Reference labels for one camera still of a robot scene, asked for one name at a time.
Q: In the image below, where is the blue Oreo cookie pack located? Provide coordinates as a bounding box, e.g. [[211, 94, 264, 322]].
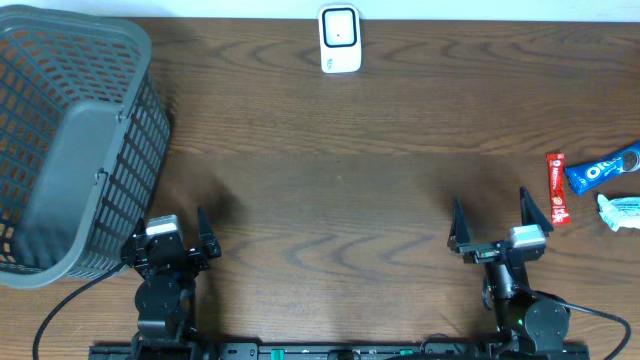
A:
[[565, 141, 639, 195]]

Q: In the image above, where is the white barcode scanner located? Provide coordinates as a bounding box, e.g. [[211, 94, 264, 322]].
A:
[[318, 4, 362, 74]]

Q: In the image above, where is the mint green wipes packet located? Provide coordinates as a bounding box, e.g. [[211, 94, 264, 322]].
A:
[[597, 194, 639, 232]]

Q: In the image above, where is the red Nescafe stick sachet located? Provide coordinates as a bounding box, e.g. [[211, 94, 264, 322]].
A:
[[546, 153, 571, 225]]

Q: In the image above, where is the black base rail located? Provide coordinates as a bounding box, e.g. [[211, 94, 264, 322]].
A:
[[88, 340, 591, 360]]

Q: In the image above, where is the grey plastic mesh basket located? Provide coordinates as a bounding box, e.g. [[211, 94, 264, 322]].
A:
[[1, 5, 171, 289]]

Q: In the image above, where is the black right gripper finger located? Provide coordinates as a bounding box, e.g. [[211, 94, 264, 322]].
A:
[[447, 199, 472, 253], [519, 186, 554, 233]]

